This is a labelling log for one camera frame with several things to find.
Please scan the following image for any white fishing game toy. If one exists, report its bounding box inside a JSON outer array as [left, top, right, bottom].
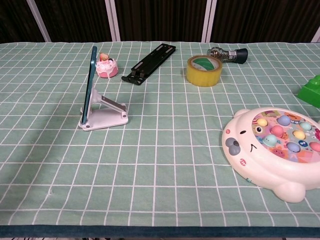
[[221, 106, 320, 204]]

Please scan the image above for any black smartphone with teal edge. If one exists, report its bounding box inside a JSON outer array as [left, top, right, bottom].
[[80, 45, 99, 126]]

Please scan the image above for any white folding phone stand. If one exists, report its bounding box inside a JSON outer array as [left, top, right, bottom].
[[79, 85, 130, 133]]

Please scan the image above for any green toy building block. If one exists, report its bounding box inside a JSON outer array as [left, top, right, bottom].
[[296, 73, 320, 109]]

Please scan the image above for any yellow packing tape roll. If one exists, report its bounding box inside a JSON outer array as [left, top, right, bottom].
[[185, 54, 224, 88]]

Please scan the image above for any pink toy cake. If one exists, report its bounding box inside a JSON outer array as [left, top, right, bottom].
[[95, 52, 119, 79]]

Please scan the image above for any green checkered tablecloth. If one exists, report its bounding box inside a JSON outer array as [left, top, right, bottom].
[[0, 40, 320, 239]]

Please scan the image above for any black bracket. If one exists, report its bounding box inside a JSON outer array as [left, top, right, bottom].
[[121, 42, 177, 86]]

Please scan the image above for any glass bulb with black cap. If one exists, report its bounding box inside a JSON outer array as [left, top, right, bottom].
[[206, 46, 249, 66]]

